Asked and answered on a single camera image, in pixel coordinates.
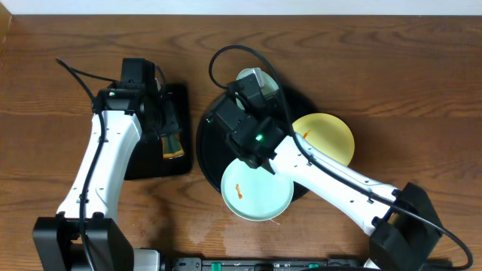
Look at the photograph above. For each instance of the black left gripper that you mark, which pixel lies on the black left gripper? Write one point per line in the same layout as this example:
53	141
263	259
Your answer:
170	128

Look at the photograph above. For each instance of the yellow green sponge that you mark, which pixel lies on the yellow green sponge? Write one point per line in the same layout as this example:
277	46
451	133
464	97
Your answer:
172	146

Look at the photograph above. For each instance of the mint green plate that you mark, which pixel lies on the mint green plate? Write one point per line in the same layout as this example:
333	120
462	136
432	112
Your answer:
255	194
268	86

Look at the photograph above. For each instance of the yellow plastic plate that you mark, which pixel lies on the yellow plastic plate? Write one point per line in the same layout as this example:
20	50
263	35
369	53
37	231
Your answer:
328	134

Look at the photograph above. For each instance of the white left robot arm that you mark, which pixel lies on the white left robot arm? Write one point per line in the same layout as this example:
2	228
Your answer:
136	134

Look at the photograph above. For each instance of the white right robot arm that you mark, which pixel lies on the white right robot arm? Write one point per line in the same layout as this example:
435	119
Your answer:
402	225

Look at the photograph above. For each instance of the round black tray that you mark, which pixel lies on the round black tray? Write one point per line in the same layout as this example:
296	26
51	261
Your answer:
213	155

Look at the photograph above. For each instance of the rectangular black tray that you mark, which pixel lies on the rectangular black tray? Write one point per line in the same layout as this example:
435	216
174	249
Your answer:
147	160

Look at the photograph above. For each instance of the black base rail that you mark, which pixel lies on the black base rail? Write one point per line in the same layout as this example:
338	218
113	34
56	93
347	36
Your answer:
198	264

